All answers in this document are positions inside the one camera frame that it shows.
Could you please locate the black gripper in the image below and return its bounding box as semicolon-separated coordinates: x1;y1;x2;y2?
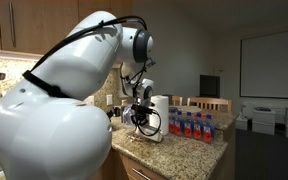
132;112;151;128

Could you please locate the white rectangular food container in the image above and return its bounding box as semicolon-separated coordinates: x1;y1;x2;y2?
134;114;165;144

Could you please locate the white paper towel roll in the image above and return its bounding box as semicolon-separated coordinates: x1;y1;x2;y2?
149;95;170;136

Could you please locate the red label water bottle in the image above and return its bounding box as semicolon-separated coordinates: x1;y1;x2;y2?
168;107;177;134
174;110;186;136
202;113;216;145
192;112;205;141
183;111;195;139

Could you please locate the small wooden chair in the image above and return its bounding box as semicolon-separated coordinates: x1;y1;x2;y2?
170;95;184;107

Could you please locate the wooden counter drawer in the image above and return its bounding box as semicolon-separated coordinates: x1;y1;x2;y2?
118;152;169;180

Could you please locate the wide wooden chair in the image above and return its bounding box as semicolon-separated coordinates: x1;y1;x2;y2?
186;96;234;113

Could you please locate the black flat screen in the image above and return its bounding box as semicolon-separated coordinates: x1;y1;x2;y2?
199;74;221;99

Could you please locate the white projector screen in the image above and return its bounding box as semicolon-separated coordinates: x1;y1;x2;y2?
239;27;288;100

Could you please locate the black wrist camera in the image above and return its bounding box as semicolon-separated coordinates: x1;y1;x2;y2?
131;103;154;115

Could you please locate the white wall outlet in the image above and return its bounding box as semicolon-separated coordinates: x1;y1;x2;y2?
105;94;114;107

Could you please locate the metal drawer handle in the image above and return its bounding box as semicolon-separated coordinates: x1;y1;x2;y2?
131;167;152;180

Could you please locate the wooden wall cabinet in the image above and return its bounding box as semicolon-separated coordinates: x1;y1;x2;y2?
0;0;135;62

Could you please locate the metal cabinet handle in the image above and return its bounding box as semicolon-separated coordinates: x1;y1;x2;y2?
8;1;17;48

